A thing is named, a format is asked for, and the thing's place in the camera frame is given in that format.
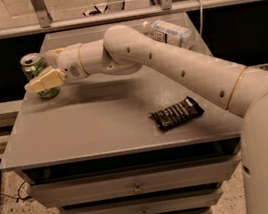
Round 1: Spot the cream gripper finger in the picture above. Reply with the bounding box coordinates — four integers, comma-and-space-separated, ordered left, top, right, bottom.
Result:
24, 68, 66, 94
44, 47, 64, 66

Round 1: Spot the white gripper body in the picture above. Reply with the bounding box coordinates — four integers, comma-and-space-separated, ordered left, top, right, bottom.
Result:
57, 43, 88, 81

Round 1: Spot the green soda can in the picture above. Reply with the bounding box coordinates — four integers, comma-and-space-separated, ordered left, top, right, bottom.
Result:
20, 53, 60, 100

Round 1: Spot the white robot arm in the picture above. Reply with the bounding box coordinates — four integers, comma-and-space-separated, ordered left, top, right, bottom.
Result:
25, 24, 268, 214

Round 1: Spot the clear plastic water bottle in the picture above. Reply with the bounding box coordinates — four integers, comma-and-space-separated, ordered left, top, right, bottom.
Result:
142, 20, 196, 49

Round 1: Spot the grey drawer cabinet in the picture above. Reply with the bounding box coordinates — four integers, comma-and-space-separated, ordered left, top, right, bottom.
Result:
0, 4, 260, 214

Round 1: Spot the black snack bar wrapper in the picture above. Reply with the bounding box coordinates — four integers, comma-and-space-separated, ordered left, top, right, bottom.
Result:
150, 96, 205, 132

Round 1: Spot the top grey drawer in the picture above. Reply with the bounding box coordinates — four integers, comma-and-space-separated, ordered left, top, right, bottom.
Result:
28, 155, 241, 208

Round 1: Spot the middle grey drawer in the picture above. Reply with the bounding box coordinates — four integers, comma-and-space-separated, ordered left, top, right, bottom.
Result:
60, 188, 223, 214

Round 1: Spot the black floor cable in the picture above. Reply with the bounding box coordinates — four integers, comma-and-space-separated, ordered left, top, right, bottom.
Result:
0, 177, 33, 206

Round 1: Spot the white cable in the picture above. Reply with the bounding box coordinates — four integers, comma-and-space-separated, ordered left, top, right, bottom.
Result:
193, 0, 209, 37

